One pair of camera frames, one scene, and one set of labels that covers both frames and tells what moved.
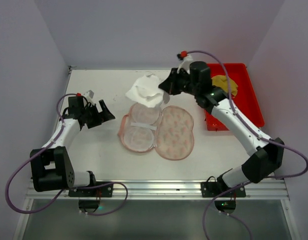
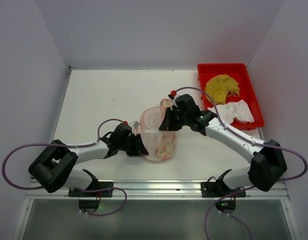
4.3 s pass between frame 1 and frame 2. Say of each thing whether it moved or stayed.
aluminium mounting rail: stayed
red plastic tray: stayed
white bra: moved
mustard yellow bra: stayed
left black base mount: stayed
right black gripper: moved
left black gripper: moved
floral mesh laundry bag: moved
